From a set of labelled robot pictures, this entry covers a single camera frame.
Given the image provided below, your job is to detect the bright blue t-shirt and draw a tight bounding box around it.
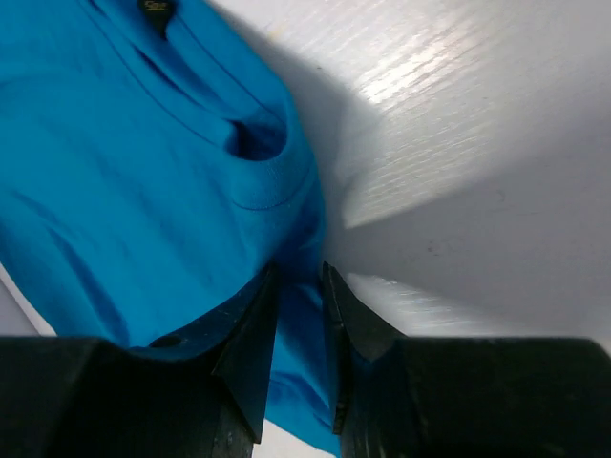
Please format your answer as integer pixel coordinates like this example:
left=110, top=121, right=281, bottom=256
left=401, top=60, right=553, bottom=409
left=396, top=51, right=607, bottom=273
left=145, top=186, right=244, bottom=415
left=1, top=1, right=340, bottom=454

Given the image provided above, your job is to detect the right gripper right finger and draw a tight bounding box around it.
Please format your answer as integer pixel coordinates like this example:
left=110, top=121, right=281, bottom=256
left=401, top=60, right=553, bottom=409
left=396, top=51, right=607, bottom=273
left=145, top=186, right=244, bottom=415
left=322, top=265, right=610, bottom=457

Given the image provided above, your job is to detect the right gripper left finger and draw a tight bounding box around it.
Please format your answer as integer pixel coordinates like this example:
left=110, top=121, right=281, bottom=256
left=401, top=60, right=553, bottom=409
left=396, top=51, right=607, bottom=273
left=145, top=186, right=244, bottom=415
left=1, top=265, right=279, bottom=457

